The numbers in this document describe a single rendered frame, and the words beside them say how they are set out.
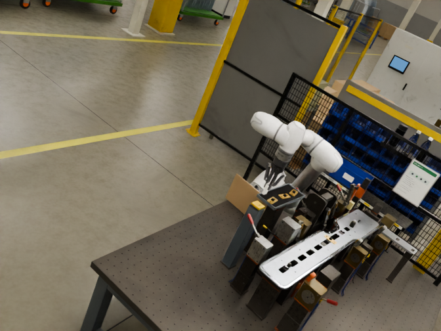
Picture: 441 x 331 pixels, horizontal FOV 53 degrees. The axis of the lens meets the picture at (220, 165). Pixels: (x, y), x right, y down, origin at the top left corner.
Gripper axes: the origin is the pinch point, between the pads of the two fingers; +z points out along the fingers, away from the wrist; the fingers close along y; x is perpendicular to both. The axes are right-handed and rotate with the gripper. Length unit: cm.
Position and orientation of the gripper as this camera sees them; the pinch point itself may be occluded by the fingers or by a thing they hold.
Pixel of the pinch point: (266, 188)
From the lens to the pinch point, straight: 248.0
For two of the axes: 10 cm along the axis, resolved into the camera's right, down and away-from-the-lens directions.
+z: -3.6, 8.2, 4.4
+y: 7.0, 5.5, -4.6
